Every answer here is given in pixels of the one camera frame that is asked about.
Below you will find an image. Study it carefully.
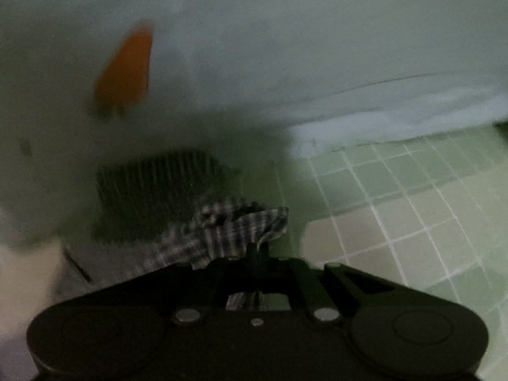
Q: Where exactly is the blue plaid shirt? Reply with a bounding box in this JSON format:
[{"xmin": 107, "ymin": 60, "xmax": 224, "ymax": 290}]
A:
[{"xmin": 67, "ymin": 150, "xmax": 290, "ymax": 311}]

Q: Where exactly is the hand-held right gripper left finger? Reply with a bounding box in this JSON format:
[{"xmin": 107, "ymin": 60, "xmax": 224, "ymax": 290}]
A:
[{"xmin": 95, "ymin": 245, "xmax": 263, "ymax": 323}]

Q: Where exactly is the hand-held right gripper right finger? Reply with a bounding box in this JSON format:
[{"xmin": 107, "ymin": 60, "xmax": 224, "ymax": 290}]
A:
[{"xmin": 262, "ymin": 245, "xmax": 402, "ymax": 322}]

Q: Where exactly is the carrot print quilt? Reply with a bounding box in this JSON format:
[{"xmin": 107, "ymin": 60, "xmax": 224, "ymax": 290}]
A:
[{"xmin": 0, "ymin": 0, "xmax": 508, "ymax": 255}]

